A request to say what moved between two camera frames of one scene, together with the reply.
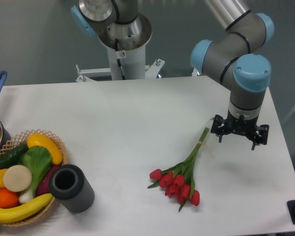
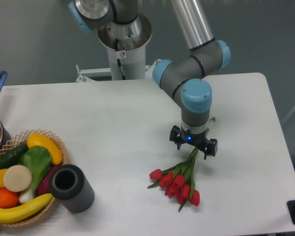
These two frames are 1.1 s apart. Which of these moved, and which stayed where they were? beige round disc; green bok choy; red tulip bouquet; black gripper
Moved: black gripper
Stayed: green bok choy; red tulip bouquet; beige round disc
